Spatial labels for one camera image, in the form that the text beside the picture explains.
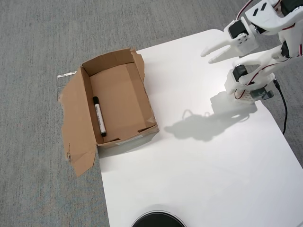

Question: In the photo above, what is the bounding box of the black round object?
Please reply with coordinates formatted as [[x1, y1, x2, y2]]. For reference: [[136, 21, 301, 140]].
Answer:
[[131, 210, 187, 227]]

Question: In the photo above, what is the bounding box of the clear plastic strip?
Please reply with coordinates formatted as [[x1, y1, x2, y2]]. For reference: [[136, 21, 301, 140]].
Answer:
[[57, 70, 78, 88]]

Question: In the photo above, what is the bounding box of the red wrist servo wire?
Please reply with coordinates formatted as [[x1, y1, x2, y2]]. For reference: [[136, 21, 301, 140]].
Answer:
[[236, 0, 254, 22]]

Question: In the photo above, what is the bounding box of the open brown cardboard box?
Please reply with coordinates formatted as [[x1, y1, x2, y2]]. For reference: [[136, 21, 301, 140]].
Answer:
[[58, 47, 160, 177]]

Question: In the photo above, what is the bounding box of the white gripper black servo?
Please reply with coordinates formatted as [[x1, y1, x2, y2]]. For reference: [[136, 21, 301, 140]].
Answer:
[[200, 18, 258, 64]]

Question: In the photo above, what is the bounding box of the white marker pen black cap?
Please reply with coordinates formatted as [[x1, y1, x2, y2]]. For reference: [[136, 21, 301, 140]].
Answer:
[[92, 96, 107, 138]]

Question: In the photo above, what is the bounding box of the black power cable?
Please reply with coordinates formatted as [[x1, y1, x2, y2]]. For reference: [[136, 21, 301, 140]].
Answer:
[[273, 79, 288, 135]]

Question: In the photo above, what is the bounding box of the grey table clamp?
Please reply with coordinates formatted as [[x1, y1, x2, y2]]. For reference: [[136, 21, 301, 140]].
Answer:
[[251, 87, 275, 101]]

